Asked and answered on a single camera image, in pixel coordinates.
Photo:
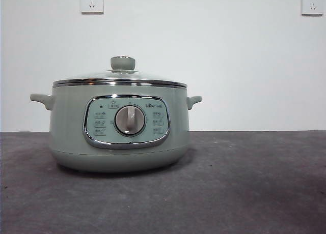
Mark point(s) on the white wall socket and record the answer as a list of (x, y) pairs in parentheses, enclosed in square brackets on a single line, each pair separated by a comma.
[(312, 3), (92, 1)]

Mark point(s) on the pale green electric pot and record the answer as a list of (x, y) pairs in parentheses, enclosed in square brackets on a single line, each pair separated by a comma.
[(68, 132)]

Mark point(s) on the glass lid with green knob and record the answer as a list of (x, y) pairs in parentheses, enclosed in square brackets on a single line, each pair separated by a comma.
[(122, 63)]

